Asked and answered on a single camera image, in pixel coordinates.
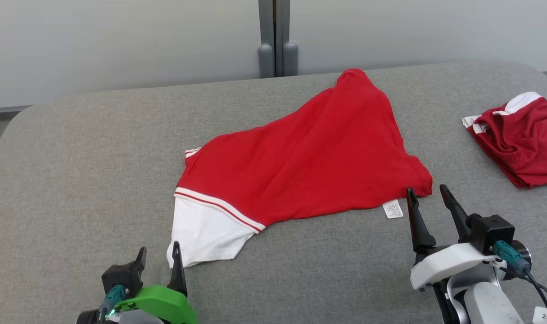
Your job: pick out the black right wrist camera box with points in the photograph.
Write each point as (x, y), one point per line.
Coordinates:
(494, 231)

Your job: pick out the grey partition post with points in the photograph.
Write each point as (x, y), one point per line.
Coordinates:
(278, 27)

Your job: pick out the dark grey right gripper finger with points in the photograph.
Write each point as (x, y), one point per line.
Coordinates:
(418, 225)
(455, 209)

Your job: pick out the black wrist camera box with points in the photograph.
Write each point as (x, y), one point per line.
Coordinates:
(494, 231)
(120, 276)

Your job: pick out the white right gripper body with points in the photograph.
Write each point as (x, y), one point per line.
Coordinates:
(444, 265)

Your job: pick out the red shirt with white sleeve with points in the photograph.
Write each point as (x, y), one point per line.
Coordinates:
(300, 157)

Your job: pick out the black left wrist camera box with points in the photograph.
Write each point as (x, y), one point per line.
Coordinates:
(120, 276)

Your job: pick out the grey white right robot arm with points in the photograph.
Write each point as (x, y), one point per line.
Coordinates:
(485, 306)

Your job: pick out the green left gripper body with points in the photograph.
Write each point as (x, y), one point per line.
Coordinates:
(165, 306)

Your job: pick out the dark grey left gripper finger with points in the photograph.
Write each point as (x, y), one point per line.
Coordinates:
(177, 274)
(141, 258)

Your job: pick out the red shorts with white stripe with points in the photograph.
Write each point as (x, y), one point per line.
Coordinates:
(525, 144)

